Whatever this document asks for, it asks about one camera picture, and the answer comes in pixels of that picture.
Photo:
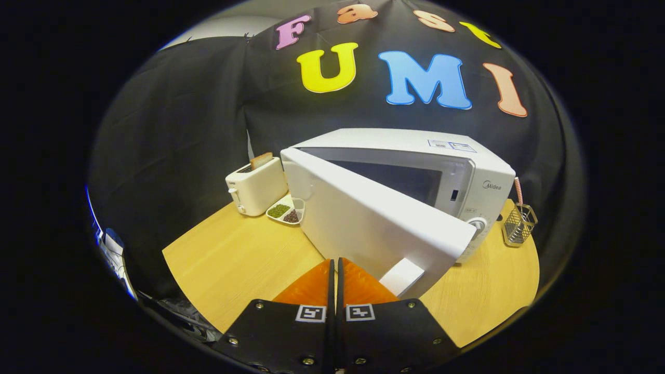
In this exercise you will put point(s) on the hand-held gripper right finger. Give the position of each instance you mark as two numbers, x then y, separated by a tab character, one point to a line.
384	337

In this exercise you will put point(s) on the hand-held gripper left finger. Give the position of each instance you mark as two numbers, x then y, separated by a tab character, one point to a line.
331	332

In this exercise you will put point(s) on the white microwave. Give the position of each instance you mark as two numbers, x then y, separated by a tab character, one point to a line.
374	218

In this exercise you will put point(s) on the white divided plate with beans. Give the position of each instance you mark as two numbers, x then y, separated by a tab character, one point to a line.
283	210

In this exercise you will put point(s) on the white toaster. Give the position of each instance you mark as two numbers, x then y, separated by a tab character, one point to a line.
257	189

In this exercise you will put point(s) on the brown toast slice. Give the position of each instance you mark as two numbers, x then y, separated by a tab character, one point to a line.
261	161

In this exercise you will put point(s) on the pink striped straw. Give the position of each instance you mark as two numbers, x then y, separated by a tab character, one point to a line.
518	189

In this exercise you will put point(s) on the black backdrop cloth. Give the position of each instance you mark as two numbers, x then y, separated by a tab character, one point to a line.
182	130

